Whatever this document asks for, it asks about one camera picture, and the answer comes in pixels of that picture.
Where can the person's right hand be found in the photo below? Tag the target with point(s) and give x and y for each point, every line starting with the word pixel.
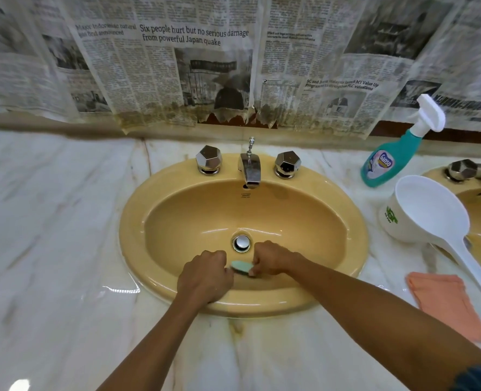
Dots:
pixel 275 260

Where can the person's left hand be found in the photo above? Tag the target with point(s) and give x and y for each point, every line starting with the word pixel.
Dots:
pixel 203 280

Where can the person's right fingers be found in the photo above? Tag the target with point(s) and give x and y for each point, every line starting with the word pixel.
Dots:
pixel 258 259

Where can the person's left fingers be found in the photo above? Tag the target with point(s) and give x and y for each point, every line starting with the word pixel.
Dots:
pixel 219 258

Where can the green scrub sponge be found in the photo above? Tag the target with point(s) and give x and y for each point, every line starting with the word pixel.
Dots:
pixel 241 266

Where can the person's right forearm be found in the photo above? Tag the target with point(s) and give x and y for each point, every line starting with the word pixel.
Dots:
pixel 366 317

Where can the person's left forearm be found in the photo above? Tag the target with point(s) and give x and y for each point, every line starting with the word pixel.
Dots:
pixel 159 346

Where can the chrome sink drain plug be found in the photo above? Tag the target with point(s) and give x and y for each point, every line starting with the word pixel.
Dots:
pixel 241 243

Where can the chrome faceted tap knob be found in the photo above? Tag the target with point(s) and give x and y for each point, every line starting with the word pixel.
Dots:
pixel 209 159
pixel 462 170
pixel 287 164

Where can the teal spray bottle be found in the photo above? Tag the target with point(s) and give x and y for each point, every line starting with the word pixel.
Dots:
pixel 391 160

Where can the white plastic water dipper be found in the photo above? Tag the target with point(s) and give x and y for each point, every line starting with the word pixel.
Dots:
pixel 423 211

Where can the orange cleaning cloth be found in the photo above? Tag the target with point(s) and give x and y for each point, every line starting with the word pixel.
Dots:
pixel 444 301

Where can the newspaper sheet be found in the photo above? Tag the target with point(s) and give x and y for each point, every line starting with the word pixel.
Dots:
pixel 16 56
pixel 155 65
pixel 326 69
pixel 468 56

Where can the dark blue sleeve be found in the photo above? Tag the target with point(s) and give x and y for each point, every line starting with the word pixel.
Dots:
pixel 480 379

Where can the brown wooden frame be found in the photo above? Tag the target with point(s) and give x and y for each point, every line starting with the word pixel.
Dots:
pixel 448 136

